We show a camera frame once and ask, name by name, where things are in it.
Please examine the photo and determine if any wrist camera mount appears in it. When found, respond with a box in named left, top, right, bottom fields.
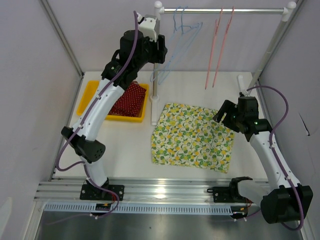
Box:
left=239, top=91, right=250, bottom=97
left=137, top=13, right=159, bottom=43

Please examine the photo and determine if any blue wire hanger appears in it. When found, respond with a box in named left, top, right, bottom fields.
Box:
left=151, top=6, right=202, bottom=85
left=149, top=6, right=203, bottom=85

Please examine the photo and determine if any yellow plastic tray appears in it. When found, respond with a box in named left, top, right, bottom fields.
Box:
left=76, top=80, right=149, bottom=123

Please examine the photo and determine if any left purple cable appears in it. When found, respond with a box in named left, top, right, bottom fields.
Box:
left=47, top=10, right=140, bottom=223

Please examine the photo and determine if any pink wire hanger left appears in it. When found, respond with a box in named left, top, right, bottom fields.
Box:
left=204, top=9, right=223, bottom=90

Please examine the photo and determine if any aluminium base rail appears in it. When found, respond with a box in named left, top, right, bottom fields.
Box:
left=34, top=177, right=257, bottom=219

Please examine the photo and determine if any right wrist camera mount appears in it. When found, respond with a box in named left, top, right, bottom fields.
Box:
left=239, top=91, right=250, bottom=97

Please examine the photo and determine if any blue wire hanger front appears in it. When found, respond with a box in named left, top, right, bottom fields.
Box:
left=149, top=6, right=203, bottom=85

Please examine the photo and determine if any lemon print skirt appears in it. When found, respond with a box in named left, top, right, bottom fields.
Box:
left=151, top=103, right=236, bottom=174

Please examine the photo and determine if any pink wire hanger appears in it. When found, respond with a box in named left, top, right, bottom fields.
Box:
left=204, top=9, right=223, bottom=90
left=212, top=6, right=235, bottom=88

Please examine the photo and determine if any pink wire hanger right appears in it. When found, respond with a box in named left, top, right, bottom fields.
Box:
left=212, top=6, right=235, bottom=88

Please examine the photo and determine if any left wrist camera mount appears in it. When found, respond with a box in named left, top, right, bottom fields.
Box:
left=137, top=13, right=159, bottom=43

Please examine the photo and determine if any red polka dot cloth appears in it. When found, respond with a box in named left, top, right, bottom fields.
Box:
left=108, top=81, right=146, bottom=117

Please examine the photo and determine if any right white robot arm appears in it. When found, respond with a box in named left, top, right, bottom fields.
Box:
left=213, top=96, right=313, bottom=224

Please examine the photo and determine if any blue wire hanger back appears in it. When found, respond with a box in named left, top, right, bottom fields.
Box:
left=151, top=6, right=202, bottom=85

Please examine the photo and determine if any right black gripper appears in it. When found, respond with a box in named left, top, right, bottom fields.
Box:
left=212, top=100, right=244, bottom=133

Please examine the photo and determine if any silver clothes rack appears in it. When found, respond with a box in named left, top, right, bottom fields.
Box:
left=150, top=0, right=298, bottom=126

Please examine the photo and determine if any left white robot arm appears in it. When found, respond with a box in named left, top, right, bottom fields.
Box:
left=61, top=30, right=168, bottom=200

